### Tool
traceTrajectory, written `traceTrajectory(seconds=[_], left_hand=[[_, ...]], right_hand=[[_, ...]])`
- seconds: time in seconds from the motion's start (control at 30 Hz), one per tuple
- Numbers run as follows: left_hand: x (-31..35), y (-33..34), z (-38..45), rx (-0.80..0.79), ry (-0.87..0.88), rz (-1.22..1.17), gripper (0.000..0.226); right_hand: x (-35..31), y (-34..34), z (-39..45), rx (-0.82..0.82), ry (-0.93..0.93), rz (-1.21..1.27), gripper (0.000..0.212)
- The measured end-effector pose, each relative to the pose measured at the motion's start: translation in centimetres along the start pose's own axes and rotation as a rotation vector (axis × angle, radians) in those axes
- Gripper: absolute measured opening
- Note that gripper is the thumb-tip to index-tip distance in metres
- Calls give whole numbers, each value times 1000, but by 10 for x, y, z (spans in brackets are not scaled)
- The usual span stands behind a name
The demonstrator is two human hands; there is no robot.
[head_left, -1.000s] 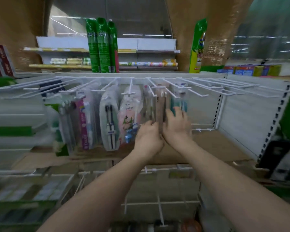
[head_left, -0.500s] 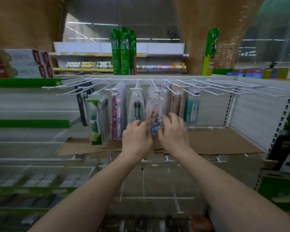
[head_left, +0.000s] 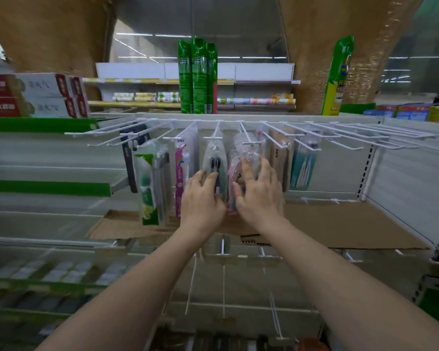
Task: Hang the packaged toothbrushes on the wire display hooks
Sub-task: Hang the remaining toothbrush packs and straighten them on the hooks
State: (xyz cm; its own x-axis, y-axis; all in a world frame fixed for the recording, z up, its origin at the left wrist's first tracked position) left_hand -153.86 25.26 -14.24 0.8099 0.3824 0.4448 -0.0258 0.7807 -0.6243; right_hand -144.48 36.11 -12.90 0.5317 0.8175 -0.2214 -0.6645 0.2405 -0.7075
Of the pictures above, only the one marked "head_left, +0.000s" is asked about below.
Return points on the green yellow spray can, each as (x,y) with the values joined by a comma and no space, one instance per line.
(336,80)

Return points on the kids toothbrush pack blue toy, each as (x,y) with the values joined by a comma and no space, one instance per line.
(236,153)

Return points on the red white toothpaste box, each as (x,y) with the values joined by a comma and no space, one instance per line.
(33,85)
(82,107)
(40,107)
(77,86)

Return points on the oval twin black toothbrush pack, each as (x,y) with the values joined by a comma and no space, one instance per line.
(214,153)

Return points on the person's right hand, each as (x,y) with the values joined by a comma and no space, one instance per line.
(259,204)

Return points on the brown cardboard tray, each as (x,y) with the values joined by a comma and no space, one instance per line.
(351,226)

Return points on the person's left forearm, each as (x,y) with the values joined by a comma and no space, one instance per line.
(124,303)

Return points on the pink label toothbrush pack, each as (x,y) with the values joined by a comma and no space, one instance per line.
(179,171)

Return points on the teal twin toothbrush pack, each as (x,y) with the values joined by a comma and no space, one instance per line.
(303,168)

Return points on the tall green spray can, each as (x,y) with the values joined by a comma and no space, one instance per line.
(199,80)
(185,80)

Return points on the row of colourful wrap rolls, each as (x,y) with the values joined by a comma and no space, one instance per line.
(259,101)

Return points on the white shelf unit yellow strips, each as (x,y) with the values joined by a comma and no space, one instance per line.
(131,71)

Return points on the person's right forearm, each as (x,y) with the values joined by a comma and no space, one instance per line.
(358,299)

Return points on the person's left hand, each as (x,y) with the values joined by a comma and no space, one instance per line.
(201,212)

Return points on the beige twin toothbrush pack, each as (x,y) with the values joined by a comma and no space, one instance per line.
(278,157)

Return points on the green label toothbrush pack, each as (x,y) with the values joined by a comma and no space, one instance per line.
(150,186)

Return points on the orange round object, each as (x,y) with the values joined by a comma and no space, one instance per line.
(312,345)

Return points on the clear pink-topped toothbrush pack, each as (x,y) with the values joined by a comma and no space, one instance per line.
(259,137)

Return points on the woven brown column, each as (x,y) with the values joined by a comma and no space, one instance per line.
(51,32)
(344,43)

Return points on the green spray can red side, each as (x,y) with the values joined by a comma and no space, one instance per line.
(212,80)

